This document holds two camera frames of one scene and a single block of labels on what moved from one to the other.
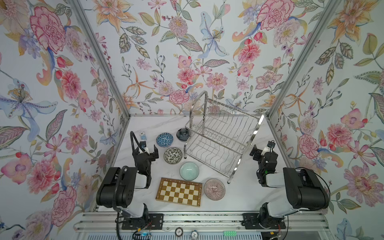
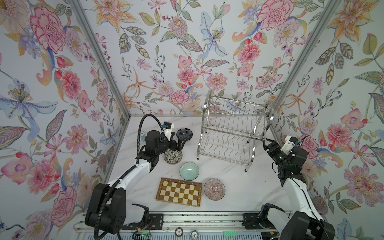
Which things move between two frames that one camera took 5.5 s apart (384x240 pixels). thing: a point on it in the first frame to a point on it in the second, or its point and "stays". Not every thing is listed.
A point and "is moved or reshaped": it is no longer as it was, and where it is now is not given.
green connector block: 230,233 stays
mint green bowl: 189,171 stays
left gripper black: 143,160 to 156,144
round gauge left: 179,231 stays
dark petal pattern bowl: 183,134 stays
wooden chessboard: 180,192 stays
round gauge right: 194,234 stays
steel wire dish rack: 218,136 is moved or reshaped
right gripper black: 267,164 to 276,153
